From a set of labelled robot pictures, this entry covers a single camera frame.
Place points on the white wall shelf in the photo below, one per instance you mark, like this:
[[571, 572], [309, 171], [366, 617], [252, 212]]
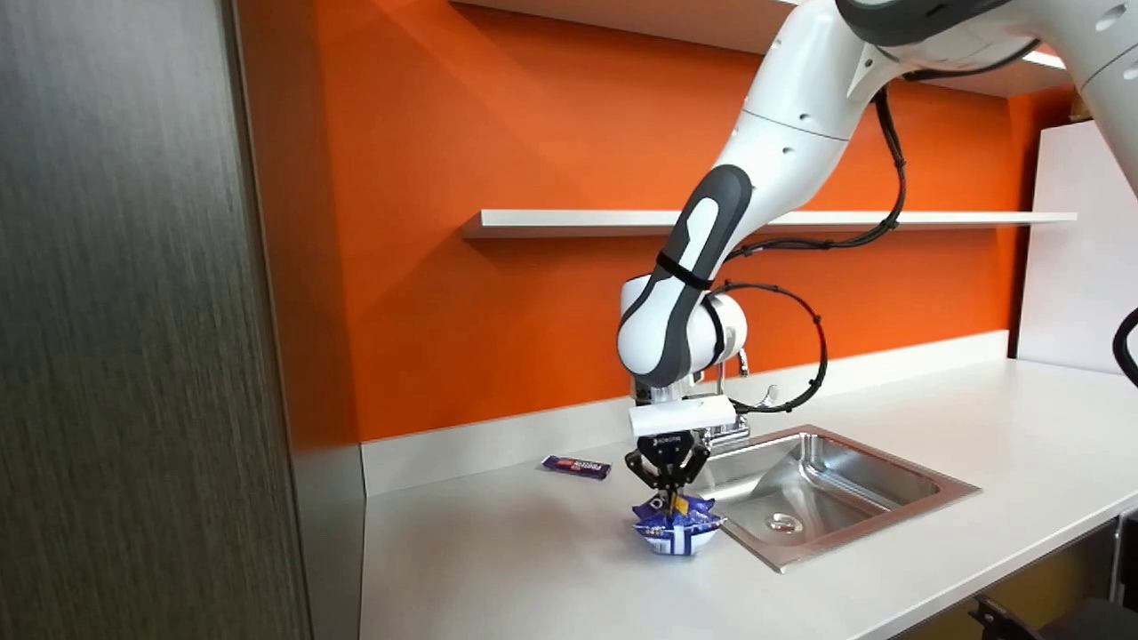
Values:
[[557, 220]]

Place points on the stainless steel sink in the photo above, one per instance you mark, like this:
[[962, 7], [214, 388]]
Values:
[[831, 500]]

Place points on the black chair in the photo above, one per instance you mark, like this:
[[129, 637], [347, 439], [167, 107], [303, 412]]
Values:
[[1068, 618]]

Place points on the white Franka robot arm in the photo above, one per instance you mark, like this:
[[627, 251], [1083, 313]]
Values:
[[806, 118]]

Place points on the chrome faucet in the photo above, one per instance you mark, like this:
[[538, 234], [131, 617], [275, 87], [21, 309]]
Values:
[[761, 395]]

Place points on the white board panel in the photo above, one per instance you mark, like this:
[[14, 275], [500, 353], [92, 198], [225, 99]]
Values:
[[1071, 270]]

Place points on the dark grey cabinet panel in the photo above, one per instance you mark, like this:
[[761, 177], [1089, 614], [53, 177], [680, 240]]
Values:
[[144, 330]]

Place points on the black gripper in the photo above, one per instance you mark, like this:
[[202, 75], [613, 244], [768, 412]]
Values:
[[666, 450]]

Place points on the blue snack chips bag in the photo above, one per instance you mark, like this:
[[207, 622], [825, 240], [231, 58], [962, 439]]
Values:
[[678, 533]]

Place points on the dark purple candy bar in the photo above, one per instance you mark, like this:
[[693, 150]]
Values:
[[577, 465]]

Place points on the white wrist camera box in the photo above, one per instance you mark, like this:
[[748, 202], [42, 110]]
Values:
[[684, 416]]

